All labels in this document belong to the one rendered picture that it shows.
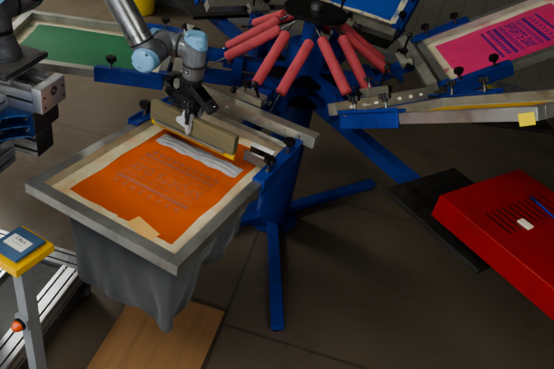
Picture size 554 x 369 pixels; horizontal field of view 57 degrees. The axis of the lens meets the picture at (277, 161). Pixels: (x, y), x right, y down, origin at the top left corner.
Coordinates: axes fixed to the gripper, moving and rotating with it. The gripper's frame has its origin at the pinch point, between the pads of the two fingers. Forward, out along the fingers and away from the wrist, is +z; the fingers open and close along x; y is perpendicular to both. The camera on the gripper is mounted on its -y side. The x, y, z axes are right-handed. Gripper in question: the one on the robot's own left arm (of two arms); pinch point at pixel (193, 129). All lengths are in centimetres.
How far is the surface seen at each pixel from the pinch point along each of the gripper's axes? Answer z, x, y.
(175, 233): 13.5, 34.1, -18.8
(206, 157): 12.8, -4.7, -4.0
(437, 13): 47, -419, -14
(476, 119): -35, -14, -85
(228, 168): 13.0, -4.7, -13.9
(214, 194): 13.6, 10.7, -17.9
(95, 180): 13.7, 30.2, 16.9
